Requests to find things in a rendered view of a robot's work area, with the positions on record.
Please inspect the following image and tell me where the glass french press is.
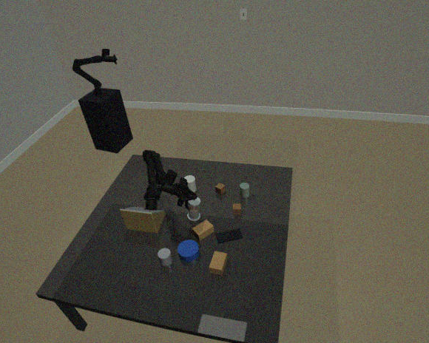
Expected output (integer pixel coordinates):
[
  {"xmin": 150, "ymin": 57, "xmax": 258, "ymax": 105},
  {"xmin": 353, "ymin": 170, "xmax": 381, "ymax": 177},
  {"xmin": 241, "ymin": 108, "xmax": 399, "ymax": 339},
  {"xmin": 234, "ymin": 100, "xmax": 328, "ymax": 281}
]
[{"xmin": 185, "ymin": 194, "xmax": 200, "ymax": 221}]

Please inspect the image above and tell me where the blue cylinder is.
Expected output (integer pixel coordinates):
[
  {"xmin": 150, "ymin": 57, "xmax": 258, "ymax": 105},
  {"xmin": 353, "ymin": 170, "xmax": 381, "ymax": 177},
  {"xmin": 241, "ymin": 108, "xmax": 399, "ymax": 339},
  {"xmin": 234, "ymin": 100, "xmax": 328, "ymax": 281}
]
[{"xmin": 178, "ymin": 240, "xmax": 199, "ymax": 262}]

